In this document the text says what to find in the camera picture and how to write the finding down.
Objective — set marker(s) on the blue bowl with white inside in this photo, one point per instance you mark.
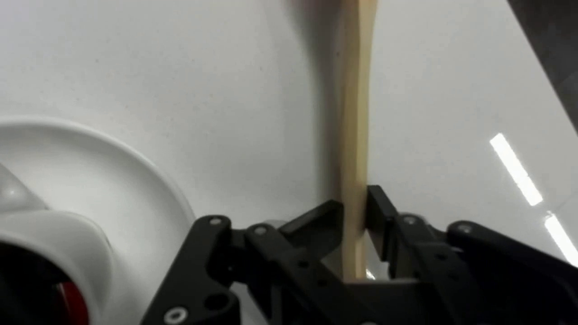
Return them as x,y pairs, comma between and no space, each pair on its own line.
127,182

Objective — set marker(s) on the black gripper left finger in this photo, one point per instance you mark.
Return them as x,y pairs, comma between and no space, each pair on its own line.
264,272

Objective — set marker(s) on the white rounded plastic object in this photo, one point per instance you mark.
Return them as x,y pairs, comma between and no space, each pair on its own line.
54,241

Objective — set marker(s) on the wooden spoon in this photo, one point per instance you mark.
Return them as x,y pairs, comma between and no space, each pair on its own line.
354,120

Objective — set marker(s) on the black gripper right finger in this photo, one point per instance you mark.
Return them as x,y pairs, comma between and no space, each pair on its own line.
470,272

